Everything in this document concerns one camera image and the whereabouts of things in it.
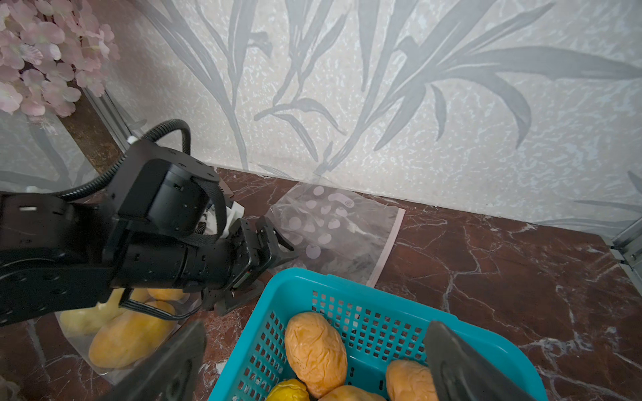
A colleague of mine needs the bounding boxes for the green potato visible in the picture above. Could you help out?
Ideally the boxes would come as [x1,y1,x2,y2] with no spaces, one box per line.
[58,288,127,338]

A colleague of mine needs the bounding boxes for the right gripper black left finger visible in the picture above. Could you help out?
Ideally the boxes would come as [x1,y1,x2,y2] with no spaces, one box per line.
[100,322,207,401]

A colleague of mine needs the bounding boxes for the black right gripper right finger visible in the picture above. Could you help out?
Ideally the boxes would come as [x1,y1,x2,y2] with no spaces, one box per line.
[423,321,534,401]

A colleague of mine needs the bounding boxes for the artificial pink blossom tree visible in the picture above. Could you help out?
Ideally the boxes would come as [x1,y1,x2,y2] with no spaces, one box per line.
[0,0,121,174]

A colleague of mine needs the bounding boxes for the teal plastic basket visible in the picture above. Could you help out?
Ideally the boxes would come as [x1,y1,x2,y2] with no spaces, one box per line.
[209,268,547,400]

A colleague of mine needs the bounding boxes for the yellow orange potato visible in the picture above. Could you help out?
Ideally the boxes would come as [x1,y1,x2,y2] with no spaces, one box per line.
[89,311,177,369]

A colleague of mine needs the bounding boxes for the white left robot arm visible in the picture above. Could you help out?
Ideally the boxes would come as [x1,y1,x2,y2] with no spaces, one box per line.
[1,119,297,325]

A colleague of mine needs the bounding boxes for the clear dotted zipper bag back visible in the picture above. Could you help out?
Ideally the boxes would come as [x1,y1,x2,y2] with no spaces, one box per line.
[267,183,406,287]

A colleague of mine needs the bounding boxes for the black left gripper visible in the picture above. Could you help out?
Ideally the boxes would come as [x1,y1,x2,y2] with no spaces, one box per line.
[102,140,299,316]

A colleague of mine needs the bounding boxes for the orange potato in basket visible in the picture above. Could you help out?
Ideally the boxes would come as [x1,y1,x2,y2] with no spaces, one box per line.
[285,312,348,399]

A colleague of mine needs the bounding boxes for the clear dotted zipper bag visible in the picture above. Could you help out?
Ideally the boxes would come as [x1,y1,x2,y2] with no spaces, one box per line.
[55,288,185,384]
[267,183,406,287]

